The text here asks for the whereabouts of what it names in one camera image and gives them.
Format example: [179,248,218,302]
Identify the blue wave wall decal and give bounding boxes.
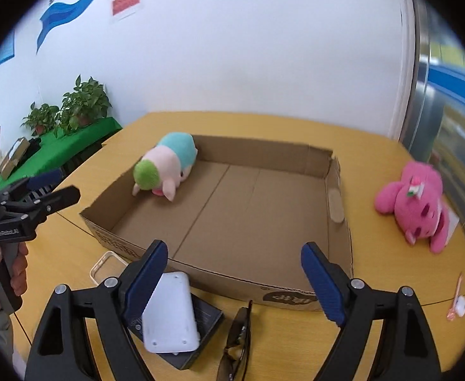
[36,0,130,54]

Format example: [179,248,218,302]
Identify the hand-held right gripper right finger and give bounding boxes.
[301,242,443,381]

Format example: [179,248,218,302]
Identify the pink pen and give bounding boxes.
[447,273,464,321]

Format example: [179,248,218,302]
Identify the cardboard box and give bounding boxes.
[79,134,354,312]

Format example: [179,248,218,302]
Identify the red wall sign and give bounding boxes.
[111,0,143,22]

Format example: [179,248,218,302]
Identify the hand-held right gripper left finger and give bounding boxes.
[25,240,169,381]

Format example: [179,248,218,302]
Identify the black packaging box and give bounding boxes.
[127,296,224,370]

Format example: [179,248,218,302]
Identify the black sunglasses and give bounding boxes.
[217,301,253,381]

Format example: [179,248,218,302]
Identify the green table cloth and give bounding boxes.
[0,117,123,191]

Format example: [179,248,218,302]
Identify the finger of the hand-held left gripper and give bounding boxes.
[2,186,81,223]
[0,169,62,203]

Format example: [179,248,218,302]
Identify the blue wall poster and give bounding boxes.
[0,32,16,72]

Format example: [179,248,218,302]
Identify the small potted plant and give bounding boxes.
[21,102,60,136]

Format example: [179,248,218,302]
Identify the large potted plant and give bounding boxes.
[56,75,112,137]

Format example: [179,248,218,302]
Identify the cream phone case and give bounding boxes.
[90,251,129,285]

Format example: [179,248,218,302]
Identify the pink plush bear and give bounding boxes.
[374,161,461,254]

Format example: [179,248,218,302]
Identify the person's left hand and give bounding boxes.
[0,242,29,310]

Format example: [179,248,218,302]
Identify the wooden desktop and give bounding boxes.
[12,111,465,381]

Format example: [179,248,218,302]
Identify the small cardboard carton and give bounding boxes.
[0,137,30,179]

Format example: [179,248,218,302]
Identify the pastel pig plush toy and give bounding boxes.
[132,132,199,202]

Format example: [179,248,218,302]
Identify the glass door with blue band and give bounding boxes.
[407,0,465,239]

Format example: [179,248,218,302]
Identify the white rectangular device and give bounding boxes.
[141,271,201,354]

